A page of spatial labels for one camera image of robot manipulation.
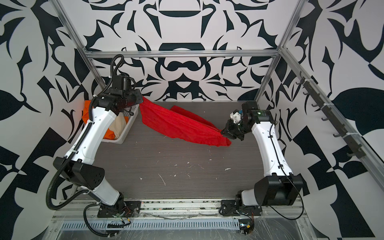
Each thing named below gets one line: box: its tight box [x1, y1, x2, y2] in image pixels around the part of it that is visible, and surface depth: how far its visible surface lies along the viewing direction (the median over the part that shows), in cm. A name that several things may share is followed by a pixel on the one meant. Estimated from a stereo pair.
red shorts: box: [139, 97, 232, 146], surface depth 81 cm
